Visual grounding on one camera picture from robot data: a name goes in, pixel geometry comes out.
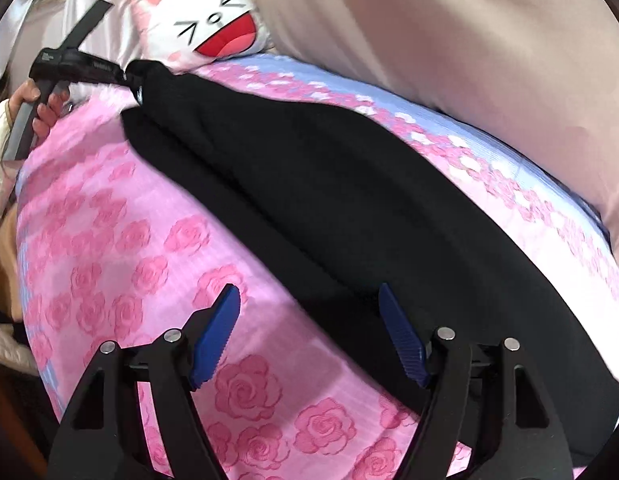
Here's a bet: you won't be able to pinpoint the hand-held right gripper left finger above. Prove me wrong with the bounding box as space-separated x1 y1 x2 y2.
48 283 242 480

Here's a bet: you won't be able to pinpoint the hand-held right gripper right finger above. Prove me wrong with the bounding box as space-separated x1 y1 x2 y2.
378 282 586 480

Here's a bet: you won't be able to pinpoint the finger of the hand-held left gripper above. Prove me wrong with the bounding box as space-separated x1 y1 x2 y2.
122 59 151 107

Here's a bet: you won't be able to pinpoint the black pants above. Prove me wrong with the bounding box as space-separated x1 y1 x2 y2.
120 59 619 467

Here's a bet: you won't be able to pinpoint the person's left hand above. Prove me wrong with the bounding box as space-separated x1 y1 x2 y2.
8 80 71 137

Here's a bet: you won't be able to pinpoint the cartoon cat pillow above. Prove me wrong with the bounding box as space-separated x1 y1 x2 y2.
127 0 275 72

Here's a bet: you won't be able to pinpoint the pink rose blanket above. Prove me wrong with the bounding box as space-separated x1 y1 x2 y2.
14 52 619 480

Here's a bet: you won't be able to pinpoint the white quilted jacket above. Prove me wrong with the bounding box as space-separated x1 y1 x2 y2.
0 322 41 377

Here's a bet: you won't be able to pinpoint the beige curtain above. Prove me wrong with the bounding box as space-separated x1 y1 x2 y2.
244 0 619 243

